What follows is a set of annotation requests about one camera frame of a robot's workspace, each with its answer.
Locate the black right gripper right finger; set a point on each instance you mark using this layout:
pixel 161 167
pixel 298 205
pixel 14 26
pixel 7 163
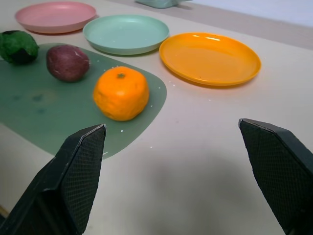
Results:
pixel 278 171

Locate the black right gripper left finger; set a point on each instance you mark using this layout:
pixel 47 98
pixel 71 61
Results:
pixel 73 181

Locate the orange mandarin fruit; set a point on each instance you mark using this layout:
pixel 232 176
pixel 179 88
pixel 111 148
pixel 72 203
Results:
pixel 121 93

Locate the purple passion fruit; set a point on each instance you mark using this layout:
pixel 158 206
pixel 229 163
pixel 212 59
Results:
pixel 67 63

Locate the orange plate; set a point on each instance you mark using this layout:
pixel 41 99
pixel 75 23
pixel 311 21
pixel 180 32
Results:
pixel 210 58

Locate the green broccoli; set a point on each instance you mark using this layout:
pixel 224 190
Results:
pixel 17 47

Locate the mint green plate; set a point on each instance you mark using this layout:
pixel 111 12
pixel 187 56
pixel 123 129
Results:
pixel 126 33

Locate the pink plate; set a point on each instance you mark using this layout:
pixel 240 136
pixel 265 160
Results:
pixel 55 16

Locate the green translucent cutting mat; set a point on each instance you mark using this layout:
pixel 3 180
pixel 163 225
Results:
pixel 36 105

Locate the pale green container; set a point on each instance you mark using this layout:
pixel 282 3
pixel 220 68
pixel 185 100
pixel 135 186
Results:
pixel 159 3

